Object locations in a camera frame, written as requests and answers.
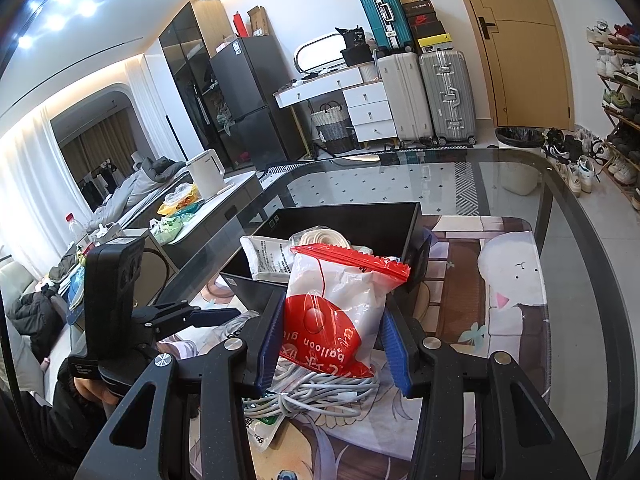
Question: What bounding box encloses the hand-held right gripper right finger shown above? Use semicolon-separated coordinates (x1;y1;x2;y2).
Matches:
378;306;577;480

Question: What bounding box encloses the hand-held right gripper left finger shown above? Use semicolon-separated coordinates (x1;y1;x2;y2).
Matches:
80;289;287;480

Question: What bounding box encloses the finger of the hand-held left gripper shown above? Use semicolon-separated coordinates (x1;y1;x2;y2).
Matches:
131;300;242;346

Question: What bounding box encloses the grey white cable bundle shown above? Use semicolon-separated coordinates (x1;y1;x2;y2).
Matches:
242;360;383;418

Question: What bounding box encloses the red white balloon packet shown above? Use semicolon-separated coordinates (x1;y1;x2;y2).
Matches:
274;243;412;380

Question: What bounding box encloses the bagged white rope coil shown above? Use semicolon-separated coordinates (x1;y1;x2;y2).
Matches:
240;229;376;283

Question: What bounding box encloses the black storage box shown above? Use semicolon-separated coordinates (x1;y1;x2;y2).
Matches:
219;202;434;311

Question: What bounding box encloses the person's left forearm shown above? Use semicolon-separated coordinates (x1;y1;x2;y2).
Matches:
50;357;108;480

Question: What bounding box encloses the person's left hand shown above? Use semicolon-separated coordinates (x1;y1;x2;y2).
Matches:
74;377;108;413

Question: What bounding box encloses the black jacket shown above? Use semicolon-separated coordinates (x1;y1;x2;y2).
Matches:
12;290;66;356

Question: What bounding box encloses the water bottle red label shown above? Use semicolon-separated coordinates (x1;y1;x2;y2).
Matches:
65;212;88;251

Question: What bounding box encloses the green white packet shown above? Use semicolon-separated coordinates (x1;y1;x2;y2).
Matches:
245;410;288;466

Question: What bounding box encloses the green plastic bag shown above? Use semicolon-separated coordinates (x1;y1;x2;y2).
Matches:
150;210;191;246

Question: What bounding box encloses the anime printed mat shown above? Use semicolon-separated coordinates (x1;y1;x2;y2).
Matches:
165;215;551;480

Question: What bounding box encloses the yellow snack bag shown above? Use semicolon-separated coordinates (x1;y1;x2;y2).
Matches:
157;182;201;216

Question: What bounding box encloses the grey coffee table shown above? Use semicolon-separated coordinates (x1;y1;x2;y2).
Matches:
120;170;263;261

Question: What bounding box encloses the grey padded jacket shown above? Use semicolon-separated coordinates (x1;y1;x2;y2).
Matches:
90;152;191;231

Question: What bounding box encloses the white electric kettle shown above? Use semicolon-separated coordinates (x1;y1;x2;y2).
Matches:
186;150;227;197

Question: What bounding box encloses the white sheer curtain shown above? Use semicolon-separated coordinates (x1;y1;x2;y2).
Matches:
0;105;66;271

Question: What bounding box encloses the brown curtain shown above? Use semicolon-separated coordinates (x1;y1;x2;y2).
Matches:
60;110;146;186

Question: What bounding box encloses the woven basket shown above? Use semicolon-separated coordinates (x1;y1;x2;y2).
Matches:
311;102;353;153

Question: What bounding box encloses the white trash bin black liner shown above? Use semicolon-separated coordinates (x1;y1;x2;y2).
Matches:
495;126;546;196

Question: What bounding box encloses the dark grey refrigerator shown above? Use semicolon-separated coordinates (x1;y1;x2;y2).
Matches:
209;35;306;171

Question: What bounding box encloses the dark glass cabinet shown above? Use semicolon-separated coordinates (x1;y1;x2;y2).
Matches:
159;0;236;171

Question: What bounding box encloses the white dressing table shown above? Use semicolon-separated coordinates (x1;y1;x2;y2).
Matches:
274;66;398;148

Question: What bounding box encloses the white suitcase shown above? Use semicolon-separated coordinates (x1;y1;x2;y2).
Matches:
376;52;435;143

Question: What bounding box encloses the silver suitcase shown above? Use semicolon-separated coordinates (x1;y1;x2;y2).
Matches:
418;49;478;147

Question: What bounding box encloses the row of sneakers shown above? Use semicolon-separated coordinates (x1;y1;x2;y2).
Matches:
540;127;601;196

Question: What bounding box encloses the oval mirror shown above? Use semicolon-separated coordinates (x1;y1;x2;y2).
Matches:
293;32;351;76

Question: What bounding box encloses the black bag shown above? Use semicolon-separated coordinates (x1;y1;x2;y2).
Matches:
335;25;373;66

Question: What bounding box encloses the black yellow shoe box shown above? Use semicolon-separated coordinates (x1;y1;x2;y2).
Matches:
412;21;447;54

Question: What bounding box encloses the wooden door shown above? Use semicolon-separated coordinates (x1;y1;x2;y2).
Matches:
447;0;576;131

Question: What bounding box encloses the wooden shoe rack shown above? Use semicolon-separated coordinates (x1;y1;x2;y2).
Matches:
590;42;640;191

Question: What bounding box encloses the black red shoe box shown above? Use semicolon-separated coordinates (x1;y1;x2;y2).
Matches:
406;12;443;29

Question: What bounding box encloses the teal suitcase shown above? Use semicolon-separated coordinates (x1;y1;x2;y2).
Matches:
356;0;416;56

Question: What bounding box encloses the shoe rack with shoes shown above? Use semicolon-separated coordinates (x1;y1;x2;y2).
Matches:
586;19;640;186

